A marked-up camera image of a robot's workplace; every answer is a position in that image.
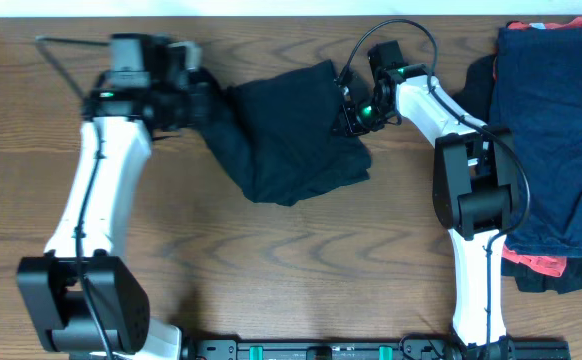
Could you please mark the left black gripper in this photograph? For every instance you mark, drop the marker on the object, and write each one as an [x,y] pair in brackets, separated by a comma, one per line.
[207,99]

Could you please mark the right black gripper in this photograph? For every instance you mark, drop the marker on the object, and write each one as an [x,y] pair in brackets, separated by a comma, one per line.
[346,115]

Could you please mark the dark teal black shorts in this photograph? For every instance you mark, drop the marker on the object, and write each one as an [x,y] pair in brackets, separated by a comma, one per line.
[274,137]

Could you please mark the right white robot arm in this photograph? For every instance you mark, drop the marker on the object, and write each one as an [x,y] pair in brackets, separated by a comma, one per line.
[475,191]

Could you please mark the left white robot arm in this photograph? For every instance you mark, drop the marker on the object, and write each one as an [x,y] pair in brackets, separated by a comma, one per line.
[80,295]

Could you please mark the navy blue folded garment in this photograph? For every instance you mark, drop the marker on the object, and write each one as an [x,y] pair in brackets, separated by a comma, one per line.
[538,95]

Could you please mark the red garment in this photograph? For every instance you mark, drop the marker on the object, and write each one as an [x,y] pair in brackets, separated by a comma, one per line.
[552,266]

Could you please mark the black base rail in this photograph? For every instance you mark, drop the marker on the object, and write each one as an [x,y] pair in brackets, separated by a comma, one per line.
[414,348]

